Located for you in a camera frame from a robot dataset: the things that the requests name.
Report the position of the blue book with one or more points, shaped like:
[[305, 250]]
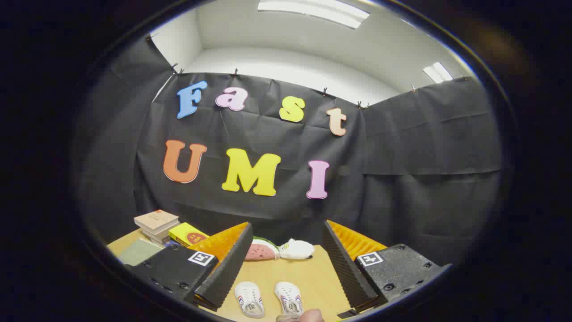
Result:
[[161, 241]]

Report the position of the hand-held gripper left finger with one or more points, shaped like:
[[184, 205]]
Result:
[[225, 268]]

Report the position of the long ceiling light panel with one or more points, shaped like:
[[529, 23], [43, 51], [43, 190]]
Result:
[[313, 11]]

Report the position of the black backdrop cloth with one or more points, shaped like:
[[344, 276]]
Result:
[[411, 156]]

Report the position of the beige book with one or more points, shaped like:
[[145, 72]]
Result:
[[155, 218]]

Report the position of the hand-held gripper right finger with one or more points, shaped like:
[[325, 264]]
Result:
[[344, 268]]

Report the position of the cream fabric storage box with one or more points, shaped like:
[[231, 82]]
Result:
[[139, 251]]

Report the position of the grey book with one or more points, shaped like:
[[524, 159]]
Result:
[[157, 233]]

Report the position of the yellow book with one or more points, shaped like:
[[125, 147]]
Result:
[[187, 233]]

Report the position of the white striped canvas shoe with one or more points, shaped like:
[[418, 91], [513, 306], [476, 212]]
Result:
[[289, 296], [249, 297]]

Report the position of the white plush toy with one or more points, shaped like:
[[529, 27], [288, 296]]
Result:
[[297, 249]]

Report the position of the small ceiling light panel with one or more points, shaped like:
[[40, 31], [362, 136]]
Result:
[[438, 72]]

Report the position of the watermelon slice plush toy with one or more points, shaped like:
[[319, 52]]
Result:
[[261, 250]]

